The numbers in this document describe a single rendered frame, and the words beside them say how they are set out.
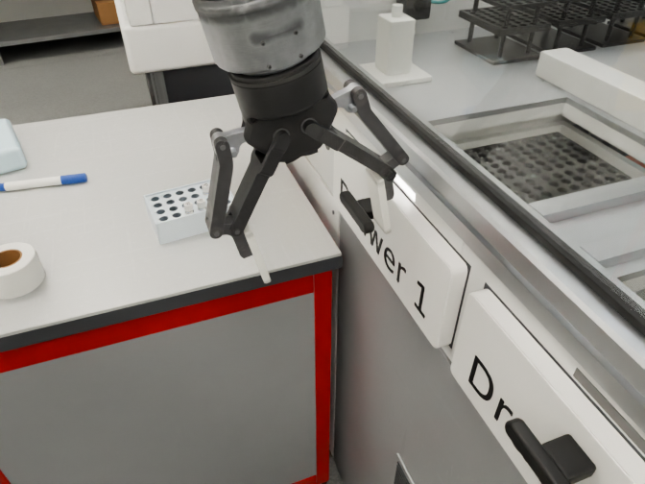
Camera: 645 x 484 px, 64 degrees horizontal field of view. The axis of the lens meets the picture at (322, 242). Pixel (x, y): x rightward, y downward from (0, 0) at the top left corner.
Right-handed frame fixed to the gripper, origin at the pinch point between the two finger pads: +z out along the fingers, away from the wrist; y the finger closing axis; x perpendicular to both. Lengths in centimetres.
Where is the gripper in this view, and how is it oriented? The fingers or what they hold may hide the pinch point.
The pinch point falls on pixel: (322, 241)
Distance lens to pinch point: 54.1
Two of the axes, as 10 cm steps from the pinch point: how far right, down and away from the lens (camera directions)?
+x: -3.5, -5.8, 7.4
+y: 9.2, -3.7, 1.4
